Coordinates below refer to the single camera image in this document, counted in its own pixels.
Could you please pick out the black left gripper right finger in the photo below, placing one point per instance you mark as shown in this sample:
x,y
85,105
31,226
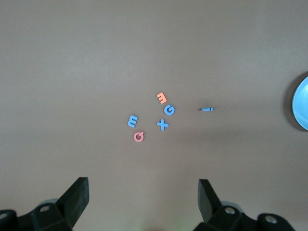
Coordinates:
x,y
209,207

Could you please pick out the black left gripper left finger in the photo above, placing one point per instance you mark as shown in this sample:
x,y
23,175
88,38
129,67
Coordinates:
x,y
72,204

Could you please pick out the blue foam letter X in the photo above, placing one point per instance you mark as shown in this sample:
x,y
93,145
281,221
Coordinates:
x,y
163,124

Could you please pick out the blue foam letter G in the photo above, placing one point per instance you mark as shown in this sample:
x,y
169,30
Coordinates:
x,y
166,110

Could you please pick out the pink foam letter Q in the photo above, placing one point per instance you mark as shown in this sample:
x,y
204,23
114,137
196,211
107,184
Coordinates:
x,y
134,137

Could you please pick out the blue foam letter E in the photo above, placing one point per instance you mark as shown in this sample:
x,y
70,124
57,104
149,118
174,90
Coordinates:
x,y
131,118

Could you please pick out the orange foam letter E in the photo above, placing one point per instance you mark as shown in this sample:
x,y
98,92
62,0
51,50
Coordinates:
x,y
160,99

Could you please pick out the blue round plate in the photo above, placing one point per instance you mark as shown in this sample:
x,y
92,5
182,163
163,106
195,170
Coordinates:
x,y
302,106

